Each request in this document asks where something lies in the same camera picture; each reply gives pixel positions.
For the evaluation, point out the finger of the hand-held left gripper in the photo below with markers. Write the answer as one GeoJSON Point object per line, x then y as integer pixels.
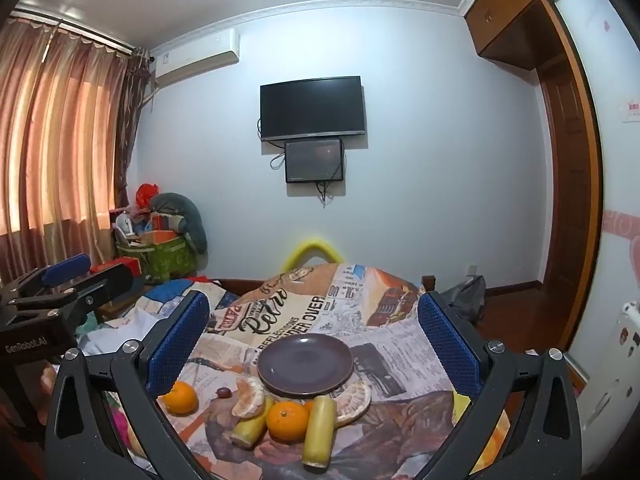
{"type": "Point", "coordinates": [65, 267]}
{"type": "Point", "coordinates": [107, 280]}

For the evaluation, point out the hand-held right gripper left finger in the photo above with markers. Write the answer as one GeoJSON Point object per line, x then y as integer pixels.
{"type": "Point", "coordinates": [177, 345]}

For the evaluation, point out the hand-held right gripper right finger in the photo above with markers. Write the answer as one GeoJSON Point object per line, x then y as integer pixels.
{"type": "Point", "coordinates": [447, 345]}

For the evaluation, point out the orange mandarin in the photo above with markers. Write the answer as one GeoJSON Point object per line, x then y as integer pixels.
{"type": "Point", "coordinates": [181, 397]}

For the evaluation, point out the peeled pomelo piece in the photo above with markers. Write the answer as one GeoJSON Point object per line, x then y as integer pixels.
{"type": "Point", "coordinates": [250, 397]}

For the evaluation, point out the large pomelo segment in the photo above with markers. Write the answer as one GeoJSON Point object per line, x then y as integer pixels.
{"type": "Point", "coordinates": [355, 400]}

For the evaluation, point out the short sugarcane piece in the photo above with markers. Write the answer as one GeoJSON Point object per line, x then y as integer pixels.
{"type": "Point", "coordinates": [250, 430]}

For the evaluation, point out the dark purple plate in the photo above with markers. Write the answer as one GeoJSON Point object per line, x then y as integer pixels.
{"type": "Point", "coordinates": [305, 365]}

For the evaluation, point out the large orange with sticker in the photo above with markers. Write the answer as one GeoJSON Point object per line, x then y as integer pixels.
{"type": "Point", "coordinates": [287, 420]}

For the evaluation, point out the small orange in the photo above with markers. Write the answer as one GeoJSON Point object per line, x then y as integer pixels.
{"type": "Point", "coordinates": [308, 405]}

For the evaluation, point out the long sugarcane piece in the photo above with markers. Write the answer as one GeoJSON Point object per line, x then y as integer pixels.
{"type": "Point", "coordinates": [320, 435]}

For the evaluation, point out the red box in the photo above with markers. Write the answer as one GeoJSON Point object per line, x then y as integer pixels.
{"type": "Point", "coordinates": [125, 264]}

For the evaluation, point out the grey bag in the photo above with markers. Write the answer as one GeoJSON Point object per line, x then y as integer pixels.
{"type": "Point", "coordinates": [467, 297]}

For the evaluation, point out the blue patterned cloth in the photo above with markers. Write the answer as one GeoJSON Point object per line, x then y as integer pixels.
{"type": "Point", "coordinates": [167, 291]}

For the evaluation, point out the dark grape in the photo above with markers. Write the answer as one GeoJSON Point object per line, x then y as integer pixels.
{"type": "Point", "coordinates": [223, 391]}

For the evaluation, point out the green storage box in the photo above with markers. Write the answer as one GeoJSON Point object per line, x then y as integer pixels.
{"type": "Point", "coordinates": [170, 260]}

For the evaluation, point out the red plastic bag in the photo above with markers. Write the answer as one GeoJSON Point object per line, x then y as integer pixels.
{"type": "Point", "coordinates": [146, 195]}

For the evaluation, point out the grey plush toy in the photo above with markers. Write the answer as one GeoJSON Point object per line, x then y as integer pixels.
{"type": "Point", "coordinates": [192, 220]}

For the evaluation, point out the printed tablecloth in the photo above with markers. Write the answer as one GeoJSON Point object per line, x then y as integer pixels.
{"type": "Point", "coordinates": [300, 305]}

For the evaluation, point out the orange window curtain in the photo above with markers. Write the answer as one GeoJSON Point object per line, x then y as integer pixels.
{"type": "Point", "coordinates": [55, 135]}

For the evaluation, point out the yellow chair back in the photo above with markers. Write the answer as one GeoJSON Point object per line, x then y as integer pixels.
{"type": "Point", "coordinates": [312, 247]}

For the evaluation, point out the white appliance with stickers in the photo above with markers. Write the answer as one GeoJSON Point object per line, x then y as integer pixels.
{"type": "Point", "coordinates": [615, 370]}

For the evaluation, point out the brown wooden door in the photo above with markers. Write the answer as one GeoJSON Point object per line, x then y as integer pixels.
{"type": "Point", "coordinates": [565, 200]}

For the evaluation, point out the white air conditioner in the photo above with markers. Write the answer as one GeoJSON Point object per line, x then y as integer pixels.
{"type": "Point", "coordinates": [195, 60]}

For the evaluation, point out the wooden overhead cabinet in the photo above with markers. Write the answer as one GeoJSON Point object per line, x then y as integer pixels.
{"type": "Point", "coordinates": [510, 15]}

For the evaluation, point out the wall outlet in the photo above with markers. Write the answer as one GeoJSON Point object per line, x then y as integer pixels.
{"type": "Point", "coordinates": [471, 270]}

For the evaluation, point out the pink heart wall decal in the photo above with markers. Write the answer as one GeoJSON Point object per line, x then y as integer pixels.
{"type": "Point", "coordinates": [620, 225]}

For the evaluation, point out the small black wall monitor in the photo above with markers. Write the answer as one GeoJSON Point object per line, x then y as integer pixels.
{"type": "Point", "coordinates": [314, 160]}

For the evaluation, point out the black wall television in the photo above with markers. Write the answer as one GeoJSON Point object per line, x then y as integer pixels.
{"type": "Point", "coordinates": [312, 107]}

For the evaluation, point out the wall sticker label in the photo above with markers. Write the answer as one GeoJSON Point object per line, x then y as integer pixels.
{"type": "Point", "coordinates": [631, 111]}

